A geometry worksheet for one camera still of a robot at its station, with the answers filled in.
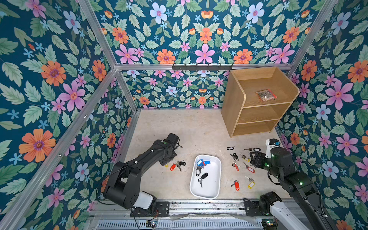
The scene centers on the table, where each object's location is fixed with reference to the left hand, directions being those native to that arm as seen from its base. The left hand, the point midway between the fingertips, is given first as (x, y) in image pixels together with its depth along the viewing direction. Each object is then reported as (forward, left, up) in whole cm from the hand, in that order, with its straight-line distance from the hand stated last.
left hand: (173, 157), depth 88 cm
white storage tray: (-13, -19, -4) cm, 24 cm away
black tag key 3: (-3, -3, -3) cm, 6 cm away
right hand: (-9, -44, +16) cm, 48 cm away
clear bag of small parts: (+20, -57, +29) cm, 67 cm away
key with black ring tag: (-1, -41, -5) cm, 41 cm away
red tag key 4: (-5, 0, -4) cm, 6 cm away
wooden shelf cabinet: (+18, -49, +28) cm, 59 cm away
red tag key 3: (-18, -37, -5) cm, 42 cm away
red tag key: (-8, -40, -4) cm, 41 cm away
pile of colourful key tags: (-5, -17, -3) cm, 18 cm away
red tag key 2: (-9, -47, -5) cm, 48 cm away
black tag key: (+3, -55, -4) cm, 55 cm away
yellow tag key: (-18, -46, -5) cm, 50 cm away
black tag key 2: (+5, -38, -3) cm, 39 cm away
